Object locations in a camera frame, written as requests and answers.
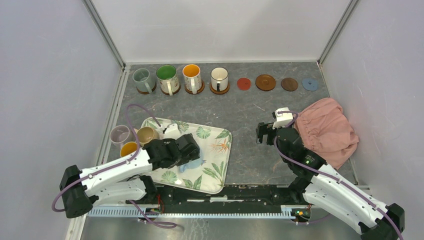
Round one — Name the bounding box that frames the light blue mug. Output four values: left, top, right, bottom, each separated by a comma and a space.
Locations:
178, 158, 203, 173

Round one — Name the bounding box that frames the cream enamel mug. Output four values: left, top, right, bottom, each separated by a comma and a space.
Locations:
210, 67, 229, 93

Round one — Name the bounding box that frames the white mug green inside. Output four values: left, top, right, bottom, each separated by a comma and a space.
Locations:
156, 64, 181, 95

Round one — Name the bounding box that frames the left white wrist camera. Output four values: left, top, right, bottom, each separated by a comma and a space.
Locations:
163, 123, 181, 140

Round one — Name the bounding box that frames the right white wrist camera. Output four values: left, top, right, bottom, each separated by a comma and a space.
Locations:
272, 107, 294, 129

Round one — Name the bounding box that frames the white mug orange inside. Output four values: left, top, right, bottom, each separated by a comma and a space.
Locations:
182, 64, 203, 95

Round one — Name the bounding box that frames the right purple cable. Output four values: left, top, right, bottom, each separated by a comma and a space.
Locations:
273, 109, 405, 240

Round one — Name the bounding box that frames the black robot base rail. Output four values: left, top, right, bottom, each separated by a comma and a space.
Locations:
135, 184, 309, 214

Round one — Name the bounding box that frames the orange inside blue handle mug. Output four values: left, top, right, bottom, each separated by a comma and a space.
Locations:
119, 141, 139, 157

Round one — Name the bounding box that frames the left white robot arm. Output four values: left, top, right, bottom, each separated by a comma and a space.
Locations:
59, 133, 201, 219

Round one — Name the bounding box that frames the beige ceramic mug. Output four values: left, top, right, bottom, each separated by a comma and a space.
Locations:
133, 126, 160, 147

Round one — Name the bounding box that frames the leaf patterned serving tray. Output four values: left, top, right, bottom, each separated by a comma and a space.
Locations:
141, 117, 233, 194

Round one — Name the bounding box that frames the brown wooden coaster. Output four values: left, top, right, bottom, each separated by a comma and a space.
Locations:
184, 82, 205, 95
209, 84, 231, 95
136, 86, 157, 96
160, 87, 181, 96
255, 74, 276, 92

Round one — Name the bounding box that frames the pink drawstring cloth bag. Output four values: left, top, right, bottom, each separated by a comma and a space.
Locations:
294, 97, 359, 170

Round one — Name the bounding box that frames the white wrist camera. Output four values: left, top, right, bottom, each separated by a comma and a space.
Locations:
163, 123, 181, 140
272, 107, 294, 129

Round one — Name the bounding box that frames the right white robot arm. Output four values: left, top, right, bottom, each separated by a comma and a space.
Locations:
256, 122, 405, 240

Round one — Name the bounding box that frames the dark walnut coaster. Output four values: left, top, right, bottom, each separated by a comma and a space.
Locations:
281, 77, 299, 92

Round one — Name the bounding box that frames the blue round coaster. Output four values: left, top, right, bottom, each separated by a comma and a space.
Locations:
301, 78, 319, 92

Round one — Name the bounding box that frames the red round coaster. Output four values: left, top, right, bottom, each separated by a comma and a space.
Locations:
236, 77, 252, 91

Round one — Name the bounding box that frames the grey green ribbed mug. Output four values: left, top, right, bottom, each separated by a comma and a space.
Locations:
132, 68, 157, 95

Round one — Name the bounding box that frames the pink ribbed mug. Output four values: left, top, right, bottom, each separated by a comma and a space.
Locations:
109, 125, 135, 149

